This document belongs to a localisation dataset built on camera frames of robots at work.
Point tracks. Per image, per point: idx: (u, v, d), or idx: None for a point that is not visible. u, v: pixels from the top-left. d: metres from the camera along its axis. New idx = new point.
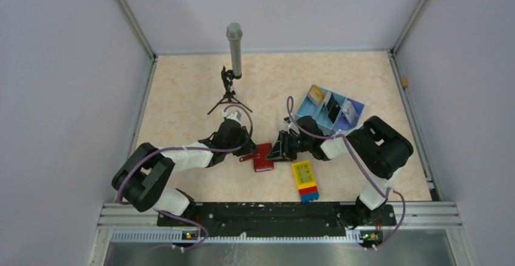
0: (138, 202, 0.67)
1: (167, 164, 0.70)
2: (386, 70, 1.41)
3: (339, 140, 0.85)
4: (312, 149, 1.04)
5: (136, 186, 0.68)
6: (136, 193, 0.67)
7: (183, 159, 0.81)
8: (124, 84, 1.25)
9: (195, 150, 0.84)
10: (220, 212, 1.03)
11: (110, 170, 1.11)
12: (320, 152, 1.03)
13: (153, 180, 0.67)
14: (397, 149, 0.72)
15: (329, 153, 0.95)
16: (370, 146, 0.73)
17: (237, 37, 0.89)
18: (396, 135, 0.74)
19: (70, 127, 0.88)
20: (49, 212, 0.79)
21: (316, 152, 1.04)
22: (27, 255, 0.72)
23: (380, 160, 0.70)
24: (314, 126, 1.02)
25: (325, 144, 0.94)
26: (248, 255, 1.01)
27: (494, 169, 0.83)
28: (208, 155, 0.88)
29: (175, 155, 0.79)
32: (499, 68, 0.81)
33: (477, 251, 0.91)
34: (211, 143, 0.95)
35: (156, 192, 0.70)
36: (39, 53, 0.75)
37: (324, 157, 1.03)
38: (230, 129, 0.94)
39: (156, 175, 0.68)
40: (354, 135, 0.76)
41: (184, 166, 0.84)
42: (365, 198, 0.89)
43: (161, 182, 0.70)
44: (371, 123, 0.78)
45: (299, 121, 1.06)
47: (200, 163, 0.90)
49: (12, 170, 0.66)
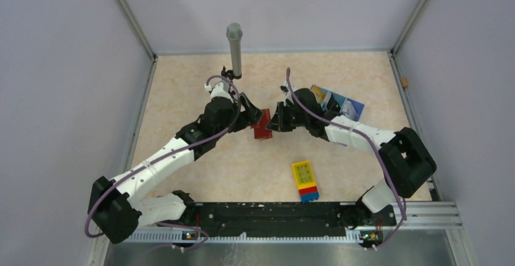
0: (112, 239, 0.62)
1: (123, 203, 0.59)
2: (386, 70, 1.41)
3: (355, 136, 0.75)
4: (310, 125, 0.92)
5: (101, 225, 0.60)
6: (104, 230, 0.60)
7: (151, 178, 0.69)
8: (124, 84, 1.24)
9: (162, 163, 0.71)
10: (220, 212, 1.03)
11: (110, 170, 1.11)
12: (319, 130, 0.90)
13: (114, 220, 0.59)
14: (424, 172, 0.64)
15: (332, 136, 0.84)
16: (402, 164, 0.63)
17: (237, 36, 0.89)
18: (427, 155, 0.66)
19: (70, 127, 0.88)
20: (48, 212, 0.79)
21: (313, 129, 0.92)
22: (27, 255, 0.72)
23: (407, 181, 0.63)
24: (312, 101, 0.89)
25: (330, 128, 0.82)
26: (248, 255, 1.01)
27: (494, 169, 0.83)
28: (185, 155, 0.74)
29: (135, 184, 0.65)
32: (499, 68, 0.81)
33: (477, 251, 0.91)
34: (195, 129, 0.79)
35: (126, 227, 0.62)
36: (39, 52, 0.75)
37: (323, 135, 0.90)
38: (217, 112, 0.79)
39: (115, 216, 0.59)
40: (387, 149, 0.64)
41: (158, 180, 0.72)
42: (368, 201, 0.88)
43: (126, 220, 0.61)
44: (406, 136, 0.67)
45: (296, 93, 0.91)
47: (185, 162, 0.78)
49: (13, 170, 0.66)
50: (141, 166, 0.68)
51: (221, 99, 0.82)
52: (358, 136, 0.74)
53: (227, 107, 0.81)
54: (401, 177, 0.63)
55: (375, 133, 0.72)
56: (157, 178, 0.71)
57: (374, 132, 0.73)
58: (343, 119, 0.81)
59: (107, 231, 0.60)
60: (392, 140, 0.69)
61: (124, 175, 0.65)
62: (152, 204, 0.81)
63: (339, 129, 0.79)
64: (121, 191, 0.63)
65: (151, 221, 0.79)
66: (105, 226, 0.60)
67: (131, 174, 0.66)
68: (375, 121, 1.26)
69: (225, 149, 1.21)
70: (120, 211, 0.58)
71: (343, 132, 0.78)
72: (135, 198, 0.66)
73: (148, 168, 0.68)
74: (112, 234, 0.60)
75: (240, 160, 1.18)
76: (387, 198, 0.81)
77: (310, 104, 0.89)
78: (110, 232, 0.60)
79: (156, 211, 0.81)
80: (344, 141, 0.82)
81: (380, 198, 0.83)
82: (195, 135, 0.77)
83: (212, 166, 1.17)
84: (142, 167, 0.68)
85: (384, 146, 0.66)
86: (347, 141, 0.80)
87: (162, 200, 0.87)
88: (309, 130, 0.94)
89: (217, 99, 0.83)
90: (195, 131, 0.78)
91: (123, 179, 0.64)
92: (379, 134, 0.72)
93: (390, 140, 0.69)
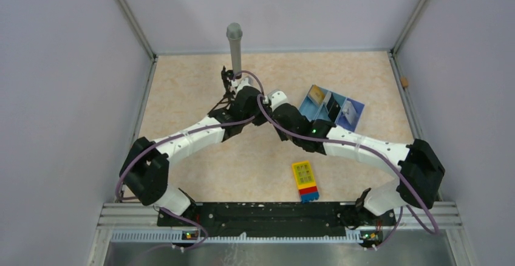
0: (141, 198, 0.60)
1: (162, 161, 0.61)
2: (386, 70, 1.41)
3: (363, 153, 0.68)
4: (302, 143, 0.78)
5: (133, 184, 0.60)
6: (134, 190, 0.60)
7: (186, 147, 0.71)
8: (124, 84, 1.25)
9: (198, 133, 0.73)
10: (220, 212, 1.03)
11: (110, 170, 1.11)
12: (314, 144, 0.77)
13: (150, 177, 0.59)
14: (437, 181, 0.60)
15: (331, 150, 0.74)
16: (424, 182, 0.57)
17: (237, 37, 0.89)
18: (438, 163, 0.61)
19: (70, 127, 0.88)
20: (49, 212, 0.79)
21: (306, 145, 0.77)
22: (28, 256, 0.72)
23: (428, 197, 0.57)
24: (296, 116, 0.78)
25: (329, 144, 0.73)
26: (248, 255, 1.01)
27: (494, 170, 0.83)
28: (218, 132, 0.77)
29: (173, 147, 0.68)
32: (498, 69, 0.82)
33: (477, 251, 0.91)
34: (226, 113, 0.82)
35: (156, 189, 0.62)
36: (39, 52, 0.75)
37: (319, 149, 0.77)
38: (247, 99, 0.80)
39: (152, 172, 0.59)
40: (407, 169, 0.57)
41: (190, 152, 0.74)
42: (371, 206, 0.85)
43: (161, 180, 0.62)
44: (420, 149, 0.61)
45: (277, 113, 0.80)
47: (212, 142, 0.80)
49: (14, 171, 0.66)
50: (180, 133, 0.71)
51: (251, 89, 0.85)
52: (368, 152, 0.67)
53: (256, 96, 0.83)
54: (422, 194, 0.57)
55: (387, 149, 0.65)
56: (191, 148, 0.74)
57: (384, 147, 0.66)
58: (341, 131, 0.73)
59: (138, 190, 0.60)
60: (407, 156, 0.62)
61: (162, 138, 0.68)
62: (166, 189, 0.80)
63: (341, 145, 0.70)
64: (160, 150, 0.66)
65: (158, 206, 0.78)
66: (138, 185, 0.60)
67: (170, 138, 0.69)
68: (375, 121, 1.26)
69: (225, 149, 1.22)
70: (159, 168, 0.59)
71: (346, 147, 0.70)
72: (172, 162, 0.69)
73: (186, 135, 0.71)
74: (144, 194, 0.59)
75: (240, 160, 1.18)
76: (393, 204, 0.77)
77: (296, 119, 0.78)
78: (141, 191, 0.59)
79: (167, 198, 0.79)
80: (345, 155, 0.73)
81: (384, 202, 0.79)
82: (227, 117, 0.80)
83: (212, 166, 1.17)
84: (181, 135, 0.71)
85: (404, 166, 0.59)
86: (350, 155, 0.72)
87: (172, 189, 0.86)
88: (302, 148, 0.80)
89: (246, 88, 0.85)
90: (227, 115, 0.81)
91: (163, 141, 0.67)
92: (392, 150, 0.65)
93: (407, 156, 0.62)
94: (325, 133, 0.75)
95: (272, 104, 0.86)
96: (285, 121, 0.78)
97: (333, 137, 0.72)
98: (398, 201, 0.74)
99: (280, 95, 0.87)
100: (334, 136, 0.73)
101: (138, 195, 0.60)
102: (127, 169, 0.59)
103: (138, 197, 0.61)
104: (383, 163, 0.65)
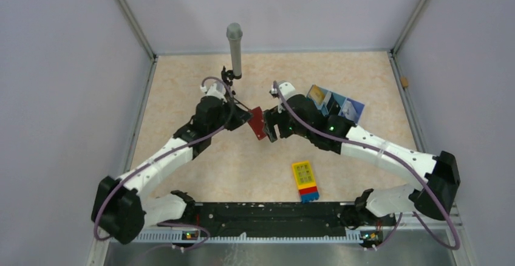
0: (121, 236, 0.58)
1: (133, 198, 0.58)
2: (386, 70, 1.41)
3: (386, 159, 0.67)
4: (317, 138, 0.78)
5: (109, 225, 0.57)
6: (111, 231, 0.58)
7: (155, 176, 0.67)
8: (123, 84, 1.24)
9: (166, 160, 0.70)
10: (220, 212, 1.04)
11: (109, 170, 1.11)
12: (330, 141, 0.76)
13: (124, 217, 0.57)
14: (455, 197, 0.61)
15: (348, 152, 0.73)
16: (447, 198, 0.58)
17: (237, 37, 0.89)
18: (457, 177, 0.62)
19: (70, 127, 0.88)
20: (48, 212, 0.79)
21: (321, 141, 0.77)
22: (27, 257, 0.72)
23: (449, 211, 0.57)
24: (311, 109, 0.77)
25: (347, 145, 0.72)
26: (248, 255, 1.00)
27: (494, 170, 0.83)
28: (186, 152, 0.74)
29: (142, 180, 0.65)
32: (499, 69, 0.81)
33: (477, 251, 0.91)
34: (190, 129, 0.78)
35: (133, 224, 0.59)
36: (38, 52, 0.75)
37: (334, 147, 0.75)
38: (208, 112, 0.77)
39: (124, 212, 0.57)
40: (435, 184, 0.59)
41: (161, 178, 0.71)
42: (373, 208, 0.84)
43: (136, 214, 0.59)
44: (445, 162, 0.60)
45: (292, 105, 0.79)
47: (184, 161, 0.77)
49: (13, 170, 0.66)
50: (146, 163, 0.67)
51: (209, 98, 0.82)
52: (392, 160, 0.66)
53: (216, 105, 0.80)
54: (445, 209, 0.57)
55: (413, 159, 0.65)
56: (161, 175, 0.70)
57: (410, 156, 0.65)
58: (362, 133, 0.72)
59: (115, 232, 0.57)
60: (433, 170, 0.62)
61: (128, 173, 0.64)
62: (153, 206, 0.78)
63: (362, 147, 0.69)
64: (127, 187, 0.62)
65: (154, 221, 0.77)
66: (114, 225, 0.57)
67: (136, 171, 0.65)
68: (375, 121, 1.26)
69: (225, 149, 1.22)
70: (130, 206, 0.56)
71: (369, 152, 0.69)
72: (144, 195, 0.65)
73: (153, 164, 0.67)
74: (121, 234, 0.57)
75: (240, 160, 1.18)
76: (397, 207, 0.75)
77: (313, 115, 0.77)
78: (118, 232, 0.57)
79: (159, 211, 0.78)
80: (364, 158, 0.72)
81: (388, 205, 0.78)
82: (192, 135, 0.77)
83: (212, 166, 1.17)
84: (147, 165, 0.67)
85: (431, 180, 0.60)
86: (368, 159, 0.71)
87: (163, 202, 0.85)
88: (316, 144, 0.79)
89: (204, 99, 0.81)
90: (191, 131, 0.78)
91: (129, 176, 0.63)
92: (418, 160, 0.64)
93: (433, 170, 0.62)
94: (343, 132, 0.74)
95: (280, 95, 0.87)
96: (300, 114, 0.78)
97: (353, 138, 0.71)
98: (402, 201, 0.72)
99: (288, 87, 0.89)
100: (354, 136, 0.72)
101: (116, 235, 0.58)
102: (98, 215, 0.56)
103: (117, 237, 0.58)
104: (407, 172, 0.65)
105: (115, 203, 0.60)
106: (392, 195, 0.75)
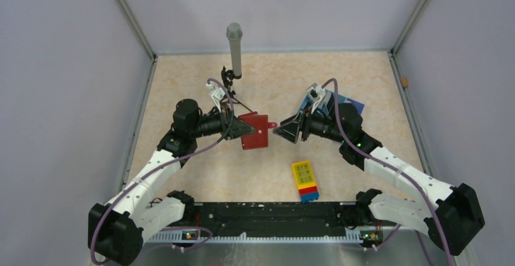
0: (121, 260, 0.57)
1: (126, 221, 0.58)
2: (386, 70, 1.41)
3: (402, 180, 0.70)
4: (345, 150, 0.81)
5: (107, 250, 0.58)
6: (111, 255, 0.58)
7: (143, 194, 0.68)
8: (124, 84, 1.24)
9: (153, 176, 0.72)
10: (220, 212, 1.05)
11: (109, 170, 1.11)
12: (356, 156, 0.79)
13: (121, 240, 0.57)
14: (474, 231, 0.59)
15: (369, 168, 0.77)
16: (458, 227, 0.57)
17: (237, 36, 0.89)
18: (480, 214, 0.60)
19: (70, 127, 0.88)
20: (48, 212, 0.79)
21: (348, 154, 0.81)
22: (27, 257, 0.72)
23: (457, 243, 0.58)
24: (358, 128, 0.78)
25: (370, 161, 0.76)
26: (248, 255, 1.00)
27: (494, 170, 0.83)
28: (173, 164, 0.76)
29: (132, 201, 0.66)
32: (499, 70, 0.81)
33: (477, 252, 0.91)
34: (174, 138, 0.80)
35: (133, 246, 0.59)
36: (38, 51, 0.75)
37: (359, 163, 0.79)
38: (186, 118, 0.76)
39: (120, 237, 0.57)
40: (444, 209, 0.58)
41: (152, 195, 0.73)
42: (374, 209, 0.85)
43: (132, 237, 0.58)
44: (464, 195, 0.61)
45: (342, 115, 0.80)
47: (173, 172, 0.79)
49: (13, 170, 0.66)
50: (133, 183, 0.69)
51: (186, 102, 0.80)
52: (407, 182, 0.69)
53: (194, 112, 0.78)
54: (451, 238, 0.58)
55: (429, 184, 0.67)
56: (151, 192, 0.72)
57: (426, 182, 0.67)
58: (385, 153, 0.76)
59: (114, 255, 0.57)
60: (447, 198, 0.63)
61: (116, 195, 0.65)
62: (152, 217, 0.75)
63: (382, 166, 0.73)
64: (118, 211, 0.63)
65: (156, 229, 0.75)
66: (112, 249, 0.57)
67: (125, 193, 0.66)
68: (375, 121, 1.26)
69: (225, 149, 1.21)
70: (124, 229, 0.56)
71: (387, 170, 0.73)
72: (135, 215, 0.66)
73: (141, 183, 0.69)
74: (122, 257, 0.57)
75: (240, 160, 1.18)
76: (402, 220, 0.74)
77: (354, 130, 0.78)
78: (119, 255, 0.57)
79: (157, 221, 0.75)
80: (383, 177, 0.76)
81: (396, 217, 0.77)
82: (176, 144, 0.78)
83: (212, 166, 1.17)
84: (134, 185, 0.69)
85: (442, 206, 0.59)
86: (388, 178, 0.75)
87: (161, 208, 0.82)
88: (342, 155, 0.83)
89: (183, 102, 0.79)
90: (176, 141, 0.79)
91: (118, 199, 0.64)
92: (433, 186, 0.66)
93: (446, 198, 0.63)
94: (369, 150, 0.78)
95: (317, 94, 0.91)
96: (346, 126, 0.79)
97: (376, 155, 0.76)
98: (407, 218, 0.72)
99: (319, 91, 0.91)
100: (378, 155, 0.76)
101: (115, 259, 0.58)
102: (92, 243, 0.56)
103: (119, 261, 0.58)
104: (420, 196, 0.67)
105: (110, 226, 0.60)
106: (405, 210, 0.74)
